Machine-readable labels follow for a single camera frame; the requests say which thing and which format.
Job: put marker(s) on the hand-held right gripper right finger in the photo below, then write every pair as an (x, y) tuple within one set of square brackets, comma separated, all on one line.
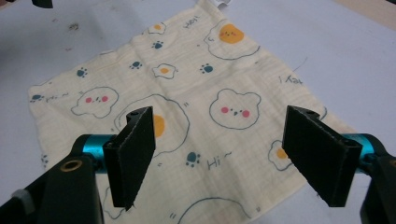
[(323, 158)]

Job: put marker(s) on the cream printed cloth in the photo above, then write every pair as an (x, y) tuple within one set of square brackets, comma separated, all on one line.
[(193, 84)]

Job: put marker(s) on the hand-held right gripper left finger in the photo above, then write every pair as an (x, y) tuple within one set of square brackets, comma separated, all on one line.
[(130, 155)]

